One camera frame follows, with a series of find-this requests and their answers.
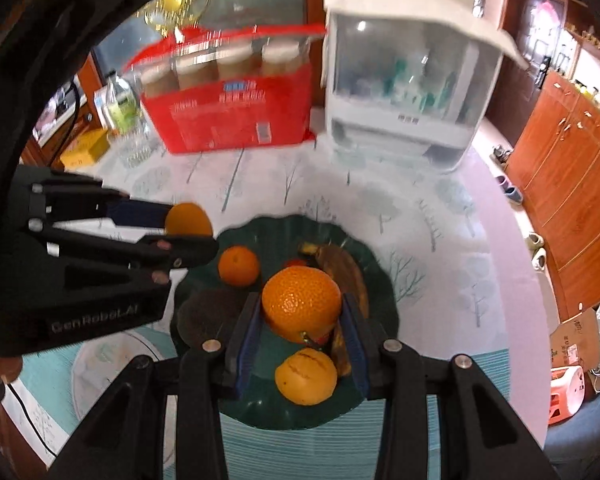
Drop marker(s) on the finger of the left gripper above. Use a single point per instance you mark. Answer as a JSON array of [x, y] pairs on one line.
[[87, 200], [151, 252]]

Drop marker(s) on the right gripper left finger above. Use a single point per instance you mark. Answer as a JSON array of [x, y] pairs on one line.
[[121, 437]]

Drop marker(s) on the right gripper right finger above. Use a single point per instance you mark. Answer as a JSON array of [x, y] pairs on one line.
[[481, 435]]

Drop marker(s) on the small yellow kumquat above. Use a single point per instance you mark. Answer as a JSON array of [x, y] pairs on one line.
[[187, 219]]

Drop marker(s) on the orange mandarin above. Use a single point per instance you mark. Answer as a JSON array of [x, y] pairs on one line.
[[238, 266], [300, 301]]

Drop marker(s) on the dark avocado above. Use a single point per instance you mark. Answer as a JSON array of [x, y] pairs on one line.
[[205, 314]]

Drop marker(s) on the large yellow orange fruit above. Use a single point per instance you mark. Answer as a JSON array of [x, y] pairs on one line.
[[306, 378]]

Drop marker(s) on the brown overripe banana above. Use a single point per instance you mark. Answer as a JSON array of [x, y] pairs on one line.
[[345, 272]]

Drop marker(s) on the cherry tomato plate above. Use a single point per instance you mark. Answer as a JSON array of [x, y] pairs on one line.
[[295, 262]]

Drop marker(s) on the person left hand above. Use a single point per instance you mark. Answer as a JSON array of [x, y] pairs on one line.
[[10, 369]]

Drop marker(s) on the yellow box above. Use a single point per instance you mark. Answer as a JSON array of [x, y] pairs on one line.
[[86, 149]]

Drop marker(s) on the white floral plate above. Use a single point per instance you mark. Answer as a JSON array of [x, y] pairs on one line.
[[99, 361]]

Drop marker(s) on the clear drinking glass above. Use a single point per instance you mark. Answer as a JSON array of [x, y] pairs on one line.
[[133, 147]]

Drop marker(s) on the green label plastic bottle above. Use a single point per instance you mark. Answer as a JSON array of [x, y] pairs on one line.
[[121, 104]]

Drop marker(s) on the pink plastic stool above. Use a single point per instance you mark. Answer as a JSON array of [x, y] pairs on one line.
[[567, 392]]

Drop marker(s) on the dark green scalloped plate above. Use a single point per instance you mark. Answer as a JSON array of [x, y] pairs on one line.
[[275, 240]]

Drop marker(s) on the tree pattern tablecloth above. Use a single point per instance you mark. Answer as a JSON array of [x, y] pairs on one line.
[[450, 243]]

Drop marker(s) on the cardboard box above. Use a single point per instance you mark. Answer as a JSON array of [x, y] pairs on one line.
[[576, 342]]

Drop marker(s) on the red jar gift box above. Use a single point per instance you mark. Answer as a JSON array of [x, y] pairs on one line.
[[212, 90]]

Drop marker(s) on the wooden cabinet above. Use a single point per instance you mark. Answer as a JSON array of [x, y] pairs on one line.
[[555, 132]]

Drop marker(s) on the white sterilizer appliance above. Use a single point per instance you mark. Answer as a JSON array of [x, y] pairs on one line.
[[409, 79]]

